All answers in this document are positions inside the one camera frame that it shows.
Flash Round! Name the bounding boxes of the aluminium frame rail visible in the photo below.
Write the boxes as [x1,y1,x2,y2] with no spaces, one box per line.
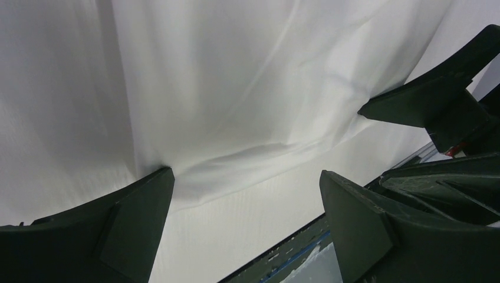
[392,142,451,169]

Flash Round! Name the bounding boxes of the white printed t shirt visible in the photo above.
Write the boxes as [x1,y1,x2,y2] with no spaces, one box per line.
[1,1,453,225]

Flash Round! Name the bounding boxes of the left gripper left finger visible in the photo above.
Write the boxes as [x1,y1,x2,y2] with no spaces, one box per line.
[1,167,175,282]

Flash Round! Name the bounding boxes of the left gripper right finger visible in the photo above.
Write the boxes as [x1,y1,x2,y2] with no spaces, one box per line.
[320,170,499,282]

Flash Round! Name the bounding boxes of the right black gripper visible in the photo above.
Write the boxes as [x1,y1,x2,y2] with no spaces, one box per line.
[358,24,499,226]

